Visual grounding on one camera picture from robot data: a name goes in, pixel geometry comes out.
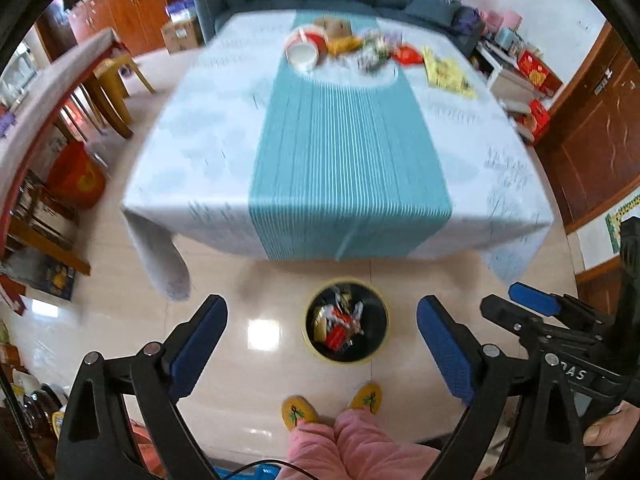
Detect red gift box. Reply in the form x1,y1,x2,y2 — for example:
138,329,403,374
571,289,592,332
518,50,563,98

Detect gold snack bag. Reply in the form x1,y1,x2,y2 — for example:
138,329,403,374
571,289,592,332
326,36,362,58

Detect red bag on floor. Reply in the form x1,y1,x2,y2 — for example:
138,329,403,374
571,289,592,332
46,142,106,210

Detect yellow green snack bag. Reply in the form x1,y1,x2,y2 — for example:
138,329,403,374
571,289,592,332
422,47,477,100

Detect long wooden counter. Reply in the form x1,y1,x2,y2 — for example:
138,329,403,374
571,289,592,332
1,28,132,274

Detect green white snack wrapper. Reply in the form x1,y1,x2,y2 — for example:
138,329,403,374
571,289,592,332
357,29,402,74

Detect red white paper cup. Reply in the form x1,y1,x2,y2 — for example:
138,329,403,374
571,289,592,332
283,25,328,73

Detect person's right hand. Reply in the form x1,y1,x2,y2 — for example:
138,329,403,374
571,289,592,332
582,402,639,460

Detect pink trouser legs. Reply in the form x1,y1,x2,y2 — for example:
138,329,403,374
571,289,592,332
286,410,438,480

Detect yellow slipper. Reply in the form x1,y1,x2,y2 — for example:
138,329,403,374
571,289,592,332
348,382,383,415
281,396,320,431

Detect wooden door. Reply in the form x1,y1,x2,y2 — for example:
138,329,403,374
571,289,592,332
536,25,639,232

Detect left yellow slipper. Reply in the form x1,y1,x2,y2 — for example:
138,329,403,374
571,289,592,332
281,396,320,431

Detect patterned white teal tablecloth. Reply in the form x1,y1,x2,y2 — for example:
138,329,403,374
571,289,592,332
122,11,554,301

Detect cardboard box on floor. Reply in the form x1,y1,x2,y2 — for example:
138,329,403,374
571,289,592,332
160,16,204,54

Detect yellow round trash bin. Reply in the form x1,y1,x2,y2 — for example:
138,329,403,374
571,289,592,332
302,278,390,365

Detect brown paper pulp tray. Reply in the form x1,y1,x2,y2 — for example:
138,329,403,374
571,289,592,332
314,15,352,41

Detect yellow plastic stool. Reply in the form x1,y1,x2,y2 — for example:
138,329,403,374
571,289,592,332
94,53,155,125

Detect wooden cabinet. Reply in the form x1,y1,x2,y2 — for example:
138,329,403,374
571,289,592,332
35,0,178,61

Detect red snack bag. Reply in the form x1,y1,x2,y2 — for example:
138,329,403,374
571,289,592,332
392,44,424,67

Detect right yellow slipper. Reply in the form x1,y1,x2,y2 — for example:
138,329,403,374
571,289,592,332
348,382,383,415

